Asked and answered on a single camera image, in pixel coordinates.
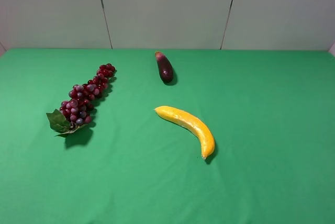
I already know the green tablecloth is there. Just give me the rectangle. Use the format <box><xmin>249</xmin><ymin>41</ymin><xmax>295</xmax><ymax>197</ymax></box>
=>
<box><xmin>1</xmin><ymin>49</ymin><xmax>334</xmax><ymax>223</ymax></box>

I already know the red purple grape bunch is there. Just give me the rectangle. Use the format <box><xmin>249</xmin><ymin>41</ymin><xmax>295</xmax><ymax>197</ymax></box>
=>
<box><xmin>46</xmin><ymin>63</ymin><xmax>116</xmax><ymax>137</ymax></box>

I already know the dark purple eggplant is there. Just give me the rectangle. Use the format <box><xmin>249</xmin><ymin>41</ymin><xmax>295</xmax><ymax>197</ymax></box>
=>
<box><xmin>155</xmin><ymin>51</ymin><xmax>174</xmax><ymax>83</ymax></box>

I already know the yellow banana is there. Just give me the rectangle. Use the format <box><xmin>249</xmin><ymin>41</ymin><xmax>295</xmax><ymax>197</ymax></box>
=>
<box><xmin>154</xmin><ymin>106</ymin><xmax>215</xmax><ymax>160</ymax></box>

